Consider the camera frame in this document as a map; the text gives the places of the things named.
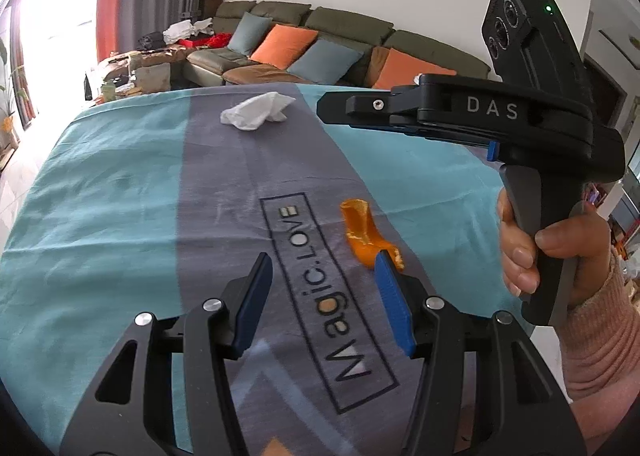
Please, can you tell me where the white clothes pile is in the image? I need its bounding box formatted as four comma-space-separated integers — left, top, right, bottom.
162, 18, 216, 45

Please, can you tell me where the person's brown garment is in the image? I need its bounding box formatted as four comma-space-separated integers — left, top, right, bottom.
567, 386, 640, 456

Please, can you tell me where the crumpled white tissue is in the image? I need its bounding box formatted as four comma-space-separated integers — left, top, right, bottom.
220, 92, 296, 131

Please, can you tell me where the cluttered coffee table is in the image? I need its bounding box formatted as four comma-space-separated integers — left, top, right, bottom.
82, 48, 174, 105

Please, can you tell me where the grey and orange curtain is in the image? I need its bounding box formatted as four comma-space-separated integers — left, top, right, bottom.
9, 51, 39, 131

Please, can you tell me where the brown seat cushion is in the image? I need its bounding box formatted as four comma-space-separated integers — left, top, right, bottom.
222, 63, 301, 87

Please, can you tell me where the cluttered shelf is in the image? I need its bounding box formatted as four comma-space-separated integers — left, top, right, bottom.
587, 171, 640, 297

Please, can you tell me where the person's right forearm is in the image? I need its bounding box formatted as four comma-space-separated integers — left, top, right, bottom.
552, 246, 640, 407

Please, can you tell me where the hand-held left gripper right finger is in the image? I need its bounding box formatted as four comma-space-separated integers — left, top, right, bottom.
374, 250, 588, 456

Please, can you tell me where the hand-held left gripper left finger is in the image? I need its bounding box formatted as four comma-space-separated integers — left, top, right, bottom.
59, 252, 274, 456

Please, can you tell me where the teal and grey tablecloth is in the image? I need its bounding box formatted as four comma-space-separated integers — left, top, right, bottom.
0, 81, 566, 456

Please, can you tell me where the blue-grey pillow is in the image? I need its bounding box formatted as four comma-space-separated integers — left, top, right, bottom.
227, 12, 274, 57
287, 38, 365, 86

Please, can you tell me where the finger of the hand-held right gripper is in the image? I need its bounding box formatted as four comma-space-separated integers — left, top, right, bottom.
316, 75, 422, 134

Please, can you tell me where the green sofa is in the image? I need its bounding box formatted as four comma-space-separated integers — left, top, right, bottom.
181, 1, 493, 89

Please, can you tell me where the orange pillow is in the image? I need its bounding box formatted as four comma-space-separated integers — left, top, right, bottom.
372, 48, 458, 91
250, 24, 320, 71

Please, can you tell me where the person's right hand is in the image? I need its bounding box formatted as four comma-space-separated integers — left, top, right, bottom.
496, 186, 614, 313

